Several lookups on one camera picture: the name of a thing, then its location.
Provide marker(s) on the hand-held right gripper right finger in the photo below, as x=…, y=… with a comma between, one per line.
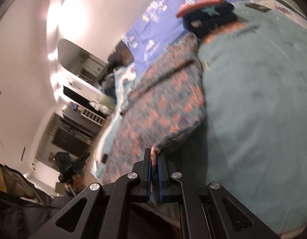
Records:
x=163, y=179

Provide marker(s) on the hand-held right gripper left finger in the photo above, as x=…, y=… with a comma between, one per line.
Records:
x=143, y=176

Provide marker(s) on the floral print garment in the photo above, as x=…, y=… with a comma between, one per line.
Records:
x=168, y=99

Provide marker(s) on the pile of dark clothes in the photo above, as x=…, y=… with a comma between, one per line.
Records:
x=109, y=84

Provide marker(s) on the person's left hand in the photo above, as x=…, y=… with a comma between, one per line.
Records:
x=75, y=183

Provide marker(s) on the white slatted rack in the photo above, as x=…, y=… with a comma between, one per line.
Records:
x=92, y=117

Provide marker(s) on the person's dark jacket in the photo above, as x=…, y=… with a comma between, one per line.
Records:
x=19, y=209

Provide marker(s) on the white rabbit figure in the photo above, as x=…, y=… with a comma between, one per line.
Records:
x=101, y=107

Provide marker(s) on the green cushion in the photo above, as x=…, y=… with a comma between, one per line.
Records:
x=107, y=100

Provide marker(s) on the dark patterned blanket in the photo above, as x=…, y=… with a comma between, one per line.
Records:
x=121, y=57

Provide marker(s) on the blue tree print sheet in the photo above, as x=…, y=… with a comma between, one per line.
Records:
x=168, y=17

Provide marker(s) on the folded navy star garment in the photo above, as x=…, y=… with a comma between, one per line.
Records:
x=208, y=20

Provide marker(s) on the folded coral garment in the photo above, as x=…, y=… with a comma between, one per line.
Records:
x=193, y=6

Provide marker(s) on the black phone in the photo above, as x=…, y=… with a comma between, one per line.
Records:
x=257, y=7

